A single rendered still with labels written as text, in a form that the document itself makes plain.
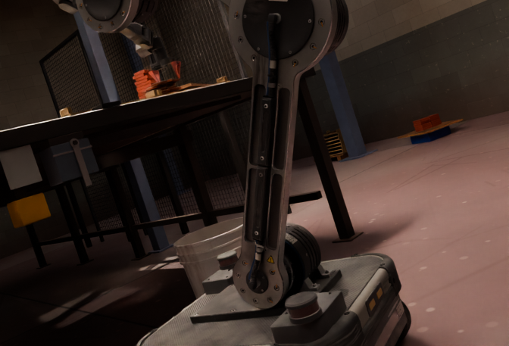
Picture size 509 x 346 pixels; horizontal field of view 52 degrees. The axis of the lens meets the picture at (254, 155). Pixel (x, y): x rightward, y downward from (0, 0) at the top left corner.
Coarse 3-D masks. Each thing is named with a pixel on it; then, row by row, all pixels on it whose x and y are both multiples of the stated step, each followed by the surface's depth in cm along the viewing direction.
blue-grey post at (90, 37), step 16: (80, 16) 404; (80, 32) 409; (96, 32) 410; (96, 48) 407; (96, 64) 406; (96, 80) 412; (112, 80) 412; (112, 96) 409; (144, 176) 415; (144, 192) 412; (144, 208) 412; (160, 240) 413
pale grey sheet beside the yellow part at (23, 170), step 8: (0, 152) 156; (8, 152) 157; (16, 152) 159; (24, 152) 160; (32, 152) 162; (0, 160) 155; (8, 160) 157; (16, 160) 158; (24, 160) 160; (32, 160) 162; (8, 168) 156; (16, 168) 158; (24, 168) 160; (32, 168) 161; (8, 176) 156; (16, 176) 157; (24, 176) 159; (32, 176) 161; (40, 176) 162; (8, 184) 156; (16, 184) 157; (24, 184) 159
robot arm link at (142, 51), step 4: (152, 32) 230; (152, 36) 229; (152, 40) 228; (140, 44) 224; (144, 44) 224; (148, 44) 225; (152, 44) 228; (136, 48) 233; (140, 48) 232; (144, 48) 227; (148, 48) 228; (140, 52) 235; (144, 52) 234; (148, 52) 234; (152, 52) 235; (140, 56) 236; (144, 56) 236
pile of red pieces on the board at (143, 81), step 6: (138, 72) 315; (144, 72) 315; (138, 78) 315; (144, 78) 315; (150, 78) 320; (138, 84) 316; (144, 84) 315; (150, 84) 314; (138, 90) 316; (144, 90) 315
